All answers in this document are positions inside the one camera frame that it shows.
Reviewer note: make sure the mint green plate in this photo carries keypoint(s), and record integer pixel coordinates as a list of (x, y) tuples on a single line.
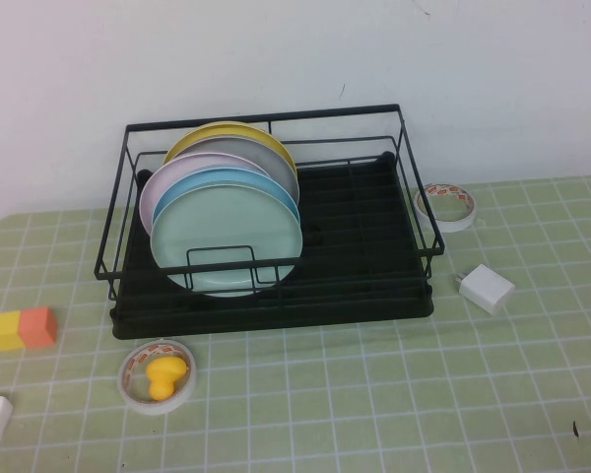
[(226, 226)]

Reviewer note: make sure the grey plate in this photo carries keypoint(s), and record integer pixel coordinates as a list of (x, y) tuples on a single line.
[(266, 157)]

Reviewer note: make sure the blue plate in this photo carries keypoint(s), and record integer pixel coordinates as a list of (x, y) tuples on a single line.
[(226, 180)]

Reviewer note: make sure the yellow plate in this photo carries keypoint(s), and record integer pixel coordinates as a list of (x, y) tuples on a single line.
[(212, 131)]

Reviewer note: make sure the pink plate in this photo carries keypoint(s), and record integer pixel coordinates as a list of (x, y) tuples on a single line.
[(162, 187)]

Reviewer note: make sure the black plastic drip tray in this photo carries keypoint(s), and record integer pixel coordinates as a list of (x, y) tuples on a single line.
[(276, 322)]

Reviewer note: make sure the white double-sided tape roll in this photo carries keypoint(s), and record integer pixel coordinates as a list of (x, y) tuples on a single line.
[(453, 225), (150, 408)]

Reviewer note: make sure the yellow rubber duck toy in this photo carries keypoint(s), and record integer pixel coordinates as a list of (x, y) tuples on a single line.
[(160, 379)]

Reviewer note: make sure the white USB charger plug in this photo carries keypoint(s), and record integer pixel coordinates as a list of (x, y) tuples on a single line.
[(487, 288)]

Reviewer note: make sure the orange cube block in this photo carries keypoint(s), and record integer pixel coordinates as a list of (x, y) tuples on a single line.
[(37, 327)]

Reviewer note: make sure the yellow cube block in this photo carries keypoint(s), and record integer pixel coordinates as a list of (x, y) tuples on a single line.
[(5, 330)]

